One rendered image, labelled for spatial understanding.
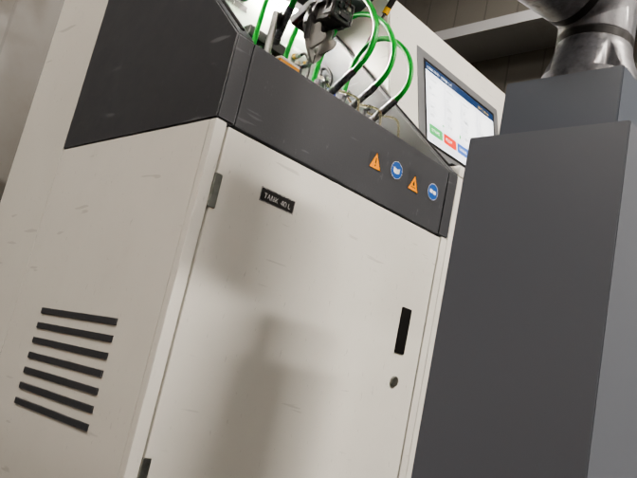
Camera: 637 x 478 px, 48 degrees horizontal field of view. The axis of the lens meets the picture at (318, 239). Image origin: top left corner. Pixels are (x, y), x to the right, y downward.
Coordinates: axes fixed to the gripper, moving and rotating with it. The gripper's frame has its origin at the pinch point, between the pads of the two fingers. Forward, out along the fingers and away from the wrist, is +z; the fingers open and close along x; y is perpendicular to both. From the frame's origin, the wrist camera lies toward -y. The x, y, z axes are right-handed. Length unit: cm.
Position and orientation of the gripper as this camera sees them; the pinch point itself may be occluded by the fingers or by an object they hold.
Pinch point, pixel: (311, 58)
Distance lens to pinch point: 170.7
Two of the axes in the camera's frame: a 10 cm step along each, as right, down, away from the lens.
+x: 6.8, 3.0, 6.7
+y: 7.0, -0.1, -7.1
